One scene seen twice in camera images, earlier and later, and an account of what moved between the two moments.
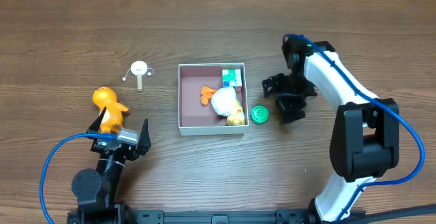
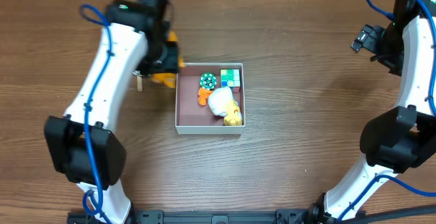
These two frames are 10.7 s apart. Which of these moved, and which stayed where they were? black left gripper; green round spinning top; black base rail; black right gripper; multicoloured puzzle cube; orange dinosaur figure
Moved: orange dinosaur figure; black left gripper; green round spinning top; black right gripper
Stayed: black base rail; multicoloured puzzle cube
